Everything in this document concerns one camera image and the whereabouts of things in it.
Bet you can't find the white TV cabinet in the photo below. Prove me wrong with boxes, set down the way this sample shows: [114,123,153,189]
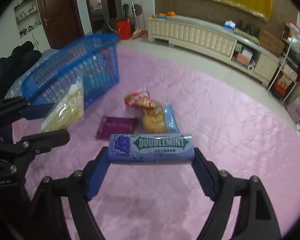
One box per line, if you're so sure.
[148,16,279,87]

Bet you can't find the blue plastic basket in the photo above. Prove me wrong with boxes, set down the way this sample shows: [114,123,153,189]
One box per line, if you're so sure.
[20,34,120,108]

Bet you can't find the pink gift bag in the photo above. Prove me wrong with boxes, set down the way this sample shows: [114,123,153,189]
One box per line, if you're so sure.
[287,97,300,122]

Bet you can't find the blue bread packet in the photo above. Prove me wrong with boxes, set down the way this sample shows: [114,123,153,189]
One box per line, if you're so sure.
[141,105,180,134]

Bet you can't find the Doublemint gum pack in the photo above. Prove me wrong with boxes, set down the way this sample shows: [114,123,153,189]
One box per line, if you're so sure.
[108,133,195,164]

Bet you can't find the cardboard box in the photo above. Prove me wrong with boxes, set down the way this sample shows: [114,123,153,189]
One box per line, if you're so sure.
[258,29,285,57]

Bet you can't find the red bag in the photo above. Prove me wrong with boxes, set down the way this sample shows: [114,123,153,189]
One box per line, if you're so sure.
[116,19,132,40]

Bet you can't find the white metal shelf rack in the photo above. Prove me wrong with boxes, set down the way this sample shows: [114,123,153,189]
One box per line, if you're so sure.
[268,21,300,103]

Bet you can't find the tissue box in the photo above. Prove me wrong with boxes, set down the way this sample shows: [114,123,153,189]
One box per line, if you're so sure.
[223,21,236,30]

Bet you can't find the oranges on plate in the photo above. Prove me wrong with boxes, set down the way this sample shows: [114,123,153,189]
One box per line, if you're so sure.
[151,11,176,20]

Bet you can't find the pale cracker packet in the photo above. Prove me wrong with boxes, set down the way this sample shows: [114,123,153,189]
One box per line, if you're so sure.
[41,76,84,133]

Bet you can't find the red snack pouch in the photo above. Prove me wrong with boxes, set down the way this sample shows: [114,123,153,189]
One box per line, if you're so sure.
[124,91,153,108]

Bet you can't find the purple snack packet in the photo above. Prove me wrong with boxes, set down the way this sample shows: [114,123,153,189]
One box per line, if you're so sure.
[96,115,138,140]

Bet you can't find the dark wooden door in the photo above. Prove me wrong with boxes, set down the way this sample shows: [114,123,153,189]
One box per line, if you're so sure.
[37,0,84,49]

